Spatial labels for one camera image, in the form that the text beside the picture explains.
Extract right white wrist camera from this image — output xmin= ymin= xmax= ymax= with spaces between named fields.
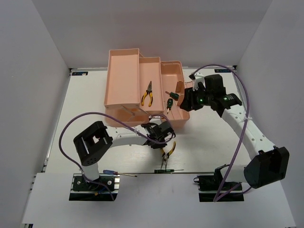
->
xmin=189 ymin=72 xmax=204 ymax=91

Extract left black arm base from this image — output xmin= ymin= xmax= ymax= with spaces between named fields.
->
xmin=69 ymin=174 xmax=120 ymax=201

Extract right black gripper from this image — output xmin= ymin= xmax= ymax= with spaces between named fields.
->
xmin=180 ymin=85 xmax=213 ymax=112

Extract purple cable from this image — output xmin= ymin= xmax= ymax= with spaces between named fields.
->
xmin=189 ymin=63 xmax=251 ymax=203
xmin=58 ymin=112 xmax=167 ymax=200

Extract stubby green screwdriver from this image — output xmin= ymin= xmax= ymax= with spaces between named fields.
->
xmin=165 ymin=91 xmax=179 ymax=101
xmin=166 ymin=98 xmax=173 ymax=114

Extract blue table label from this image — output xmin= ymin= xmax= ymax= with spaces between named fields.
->
xmin=72 ymin=72 xmax=88 ymax=76
xmin=214 ymin=69 xmax=231 ymax=73

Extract right blue table label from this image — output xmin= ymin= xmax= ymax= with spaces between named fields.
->
xmin=214 ymin=69 xmax=231 ymax=73

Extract yellow black pliers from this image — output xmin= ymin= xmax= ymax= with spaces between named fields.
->
xmin=141 ymin=81 xmax=153 ymax=107
xmin=161 ymin=142 xmax=176 ymax=170

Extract pink plastic toolbox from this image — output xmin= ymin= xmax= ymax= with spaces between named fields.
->
xmin=104 ymin=48 xmax=192 ymax=129

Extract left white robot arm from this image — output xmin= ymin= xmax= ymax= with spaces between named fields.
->
xmin=73 ymin=121 xmax=175 ymax=190

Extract left blue table label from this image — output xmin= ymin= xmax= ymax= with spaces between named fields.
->
xmin=72 ymin=72 xmax=88 ymax=76

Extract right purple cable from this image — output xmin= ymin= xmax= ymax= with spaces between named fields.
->
xmin=189 ymin=63 xmax=251 ymax=203

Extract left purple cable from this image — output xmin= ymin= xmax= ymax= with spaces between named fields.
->
xmin=58 ymin=112 xmax=167 ymax=200

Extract blue red handled screwdriver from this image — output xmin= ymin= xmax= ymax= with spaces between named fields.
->
xmin=103 ymin=170 xmax=137 ymax=177

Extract thin black green screwdriver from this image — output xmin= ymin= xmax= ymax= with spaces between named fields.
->
xmin=154 ymin=169 xmax=184 ymax=174

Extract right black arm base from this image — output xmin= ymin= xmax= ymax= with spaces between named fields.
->
xmin=192 ymin=174 xmax=245 ymax=203

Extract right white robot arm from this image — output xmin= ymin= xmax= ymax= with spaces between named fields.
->
xmin=180 ymin=73 xmax=289 ymax=190

